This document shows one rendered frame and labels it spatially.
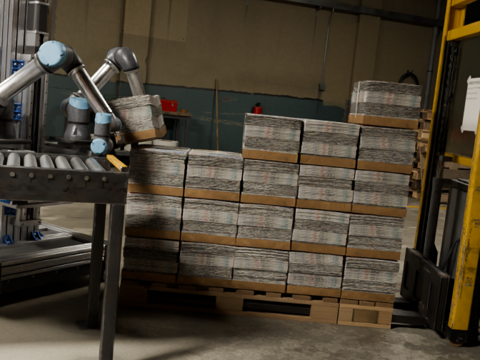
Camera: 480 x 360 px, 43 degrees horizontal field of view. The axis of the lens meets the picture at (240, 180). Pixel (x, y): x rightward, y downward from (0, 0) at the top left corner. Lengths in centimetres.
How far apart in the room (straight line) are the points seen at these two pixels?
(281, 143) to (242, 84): 713
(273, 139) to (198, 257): 73
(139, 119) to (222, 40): 703
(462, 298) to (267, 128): 130
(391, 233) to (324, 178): 46
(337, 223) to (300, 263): 29
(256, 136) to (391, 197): 77
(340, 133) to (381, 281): 81
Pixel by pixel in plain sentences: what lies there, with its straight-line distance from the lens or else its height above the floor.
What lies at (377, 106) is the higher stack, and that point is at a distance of 323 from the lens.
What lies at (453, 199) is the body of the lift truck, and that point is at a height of 67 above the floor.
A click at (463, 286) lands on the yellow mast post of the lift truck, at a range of 330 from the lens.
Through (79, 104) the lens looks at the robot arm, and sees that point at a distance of 356.
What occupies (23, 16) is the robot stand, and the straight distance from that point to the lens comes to 355.
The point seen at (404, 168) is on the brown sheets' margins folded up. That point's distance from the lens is 328.
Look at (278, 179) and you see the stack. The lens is 318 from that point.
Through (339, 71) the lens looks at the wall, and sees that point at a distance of 1099.
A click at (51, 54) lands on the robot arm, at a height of 124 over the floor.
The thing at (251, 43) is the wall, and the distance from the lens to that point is 1034.
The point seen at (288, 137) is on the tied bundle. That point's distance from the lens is 316.
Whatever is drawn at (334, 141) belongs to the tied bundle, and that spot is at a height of 97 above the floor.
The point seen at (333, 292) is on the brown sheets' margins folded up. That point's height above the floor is 17.
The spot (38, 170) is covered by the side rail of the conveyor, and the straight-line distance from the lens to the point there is 235.
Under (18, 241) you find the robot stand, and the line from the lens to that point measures 366.
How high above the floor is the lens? 110
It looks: 7 degrees down
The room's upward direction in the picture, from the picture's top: 6 degrees clockwise
